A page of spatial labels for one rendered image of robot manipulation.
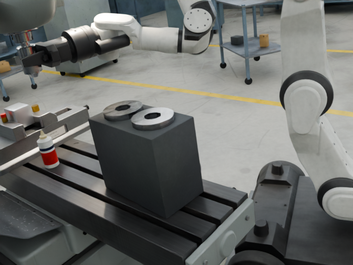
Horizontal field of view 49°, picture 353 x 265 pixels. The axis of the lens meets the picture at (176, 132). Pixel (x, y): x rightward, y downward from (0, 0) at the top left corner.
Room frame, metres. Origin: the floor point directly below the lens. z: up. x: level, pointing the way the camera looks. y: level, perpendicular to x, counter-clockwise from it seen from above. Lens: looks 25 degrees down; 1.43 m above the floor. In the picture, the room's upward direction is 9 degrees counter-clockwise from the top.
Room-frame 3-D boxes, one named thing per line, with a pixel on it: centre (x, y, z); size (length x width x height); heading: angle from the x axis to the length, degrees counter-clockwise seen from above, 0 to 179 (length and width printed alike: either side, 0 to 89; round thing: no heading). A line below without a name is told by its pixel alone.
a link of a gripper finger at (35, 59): (0.98, 0.32, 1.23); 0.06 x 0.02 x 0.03; 126
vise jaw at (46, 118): (1.16, 0.42, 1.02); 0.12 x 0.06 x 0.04; 47
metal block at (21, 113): (1.12, 0.46, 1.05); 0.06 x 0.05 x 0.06; 47
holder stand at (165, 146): (0.78, 0.08, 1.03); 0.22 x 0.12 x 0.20; 41
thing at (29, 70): (1.00, 0.34, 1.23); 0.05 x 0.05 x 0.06
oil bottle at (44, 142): (0.99, 0.36, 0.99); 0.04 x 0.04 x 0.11
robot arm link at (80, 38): (1.06, 0.27, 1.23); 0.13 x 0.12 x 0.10; 36
